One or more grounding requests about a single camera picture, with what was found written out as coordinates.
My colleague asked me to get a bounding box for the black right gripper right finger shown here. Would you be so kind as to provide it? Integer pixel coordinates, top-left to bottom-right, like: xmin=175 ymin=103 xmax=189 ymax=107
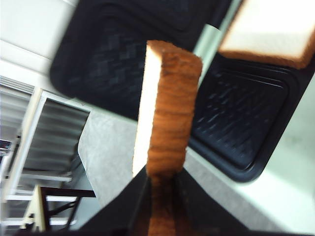
xmin=175 ymin=169 xmax=248 ymax=236

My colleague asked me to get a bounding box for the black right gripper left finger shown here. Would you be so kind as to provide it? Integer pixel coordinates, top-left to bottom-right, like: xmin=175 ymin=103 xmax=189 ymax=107
xmin=79 ymin=168 xmax=151 ymax=236

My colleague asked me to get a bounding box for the white bread slice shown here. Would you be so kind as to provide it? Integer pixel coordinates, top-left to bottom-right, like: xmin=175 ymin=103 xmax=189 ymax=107
xmin=218 ymin=0 xmax=315 ymax=69
xmin=132 ymin=40 xmax=203 ymax=236

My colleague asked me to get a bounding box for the mint green sandwich maker lid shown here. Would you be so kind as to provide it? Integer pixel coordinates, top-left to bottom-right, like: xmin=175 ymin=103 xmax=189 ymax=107
xmin=0 ymin=0 xmax=231 ymax=120

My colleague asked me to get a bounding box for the mint green breakfast maker base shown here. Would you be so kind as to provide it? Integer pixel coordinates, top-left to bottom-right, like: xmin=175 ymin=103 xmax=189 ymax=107
xmin=184 ymin=7 xmax=315 ymax=209

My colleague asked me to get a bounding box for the white metal shelf frame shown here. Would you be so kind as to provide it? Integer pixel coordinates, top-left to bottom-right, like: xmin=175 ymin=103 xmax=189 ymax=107
xmin=0 ymin=76 xmax=91 ymax=236

